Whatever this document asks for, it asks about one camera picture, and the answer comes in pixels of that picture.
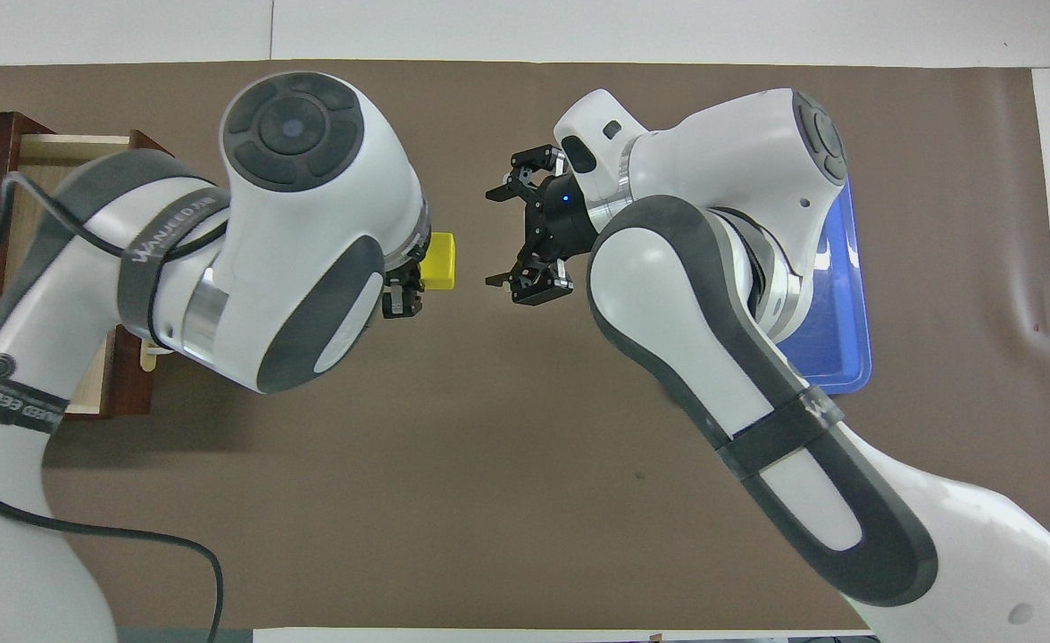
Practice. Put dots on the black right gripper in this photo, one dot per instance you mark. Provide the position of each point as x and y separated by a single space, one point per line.
561 219

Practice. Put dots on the yellow cube block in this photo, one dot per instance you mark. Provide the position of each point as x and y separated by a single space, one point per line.
440 262

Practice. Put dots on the dark wooden drawer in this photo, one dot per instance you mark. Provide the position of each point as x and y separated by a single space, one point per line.
79 147

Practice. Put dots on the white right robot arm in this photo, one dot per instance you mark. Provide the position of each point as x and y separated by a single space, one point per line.
712 179

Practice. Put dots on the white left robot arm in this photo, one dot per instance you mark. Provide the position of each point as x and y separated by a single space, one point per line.
311 223

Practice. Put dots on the brown table mat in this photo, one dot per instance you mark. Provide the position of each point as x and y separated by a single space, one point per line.
489 446

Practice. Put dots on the blue plastic tray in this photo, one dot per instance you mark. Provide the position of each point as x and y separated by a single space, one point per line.
837 339

